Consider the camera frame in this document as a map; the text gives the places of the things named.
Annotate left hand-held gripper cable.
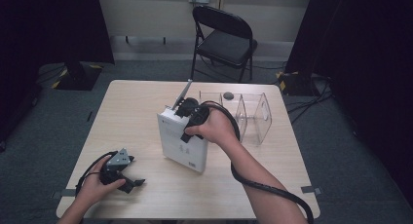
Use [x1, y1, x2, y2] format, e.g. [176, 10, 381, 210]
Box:
[74, 150, 119, 198]

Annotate white book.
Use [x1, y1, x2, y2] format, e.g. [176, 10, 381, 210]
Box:
[157, 106, 209, 174]

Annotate person's left hand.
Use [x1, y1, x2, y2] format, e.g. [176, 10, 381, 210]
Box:
[75, 155, 127, 208]

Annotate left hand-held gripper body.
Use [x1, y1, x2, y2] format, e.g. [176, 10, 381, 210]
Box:
[98, 147, 136, 187]

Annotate black floor cables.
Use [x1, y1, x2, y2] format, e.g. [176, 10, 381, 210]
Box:
[285, 73, 335, 126]

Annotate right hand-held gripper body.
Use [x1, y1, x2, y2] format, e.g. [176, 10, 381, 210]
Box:
[170, 79, 211, 129]

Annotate black curtain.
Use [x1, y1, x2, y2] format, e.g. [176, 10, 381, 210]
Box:
[283, 0, 413, 206]
[0, 0, 115, 144]

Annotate right hand-held gripper cable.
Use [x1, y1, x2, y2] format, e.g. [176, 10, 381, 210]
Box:
[200, 100, 316, 224]

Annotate hand-held gripper cable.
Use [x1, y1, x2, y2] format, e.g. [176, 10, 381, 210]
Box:
[200, 100, 316, 224]
[74, 150, 119, 198]

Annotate grey tape strip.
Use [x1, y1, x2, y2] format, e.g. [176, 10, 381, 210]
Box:
[51, 188, 77, 200]
[300, 185, 322, 196]

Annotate black stand base yellow stripes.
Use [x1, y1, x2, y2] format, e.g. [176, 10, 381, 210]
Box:
[276, 70, 326, 97]
[51, 61, 105, 92]

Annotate person's right hand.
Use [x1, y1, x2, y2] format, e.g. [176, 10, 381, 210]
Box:
[184, 107, 242, 151]

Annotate clear acrylic book rack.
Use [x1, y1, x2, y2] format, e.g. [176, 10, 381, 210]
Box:
[198, 91, 273, 147]

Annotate black folding chair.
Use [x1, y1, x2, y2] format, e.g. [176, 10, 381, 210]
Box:
[189, 5, 259, 84]

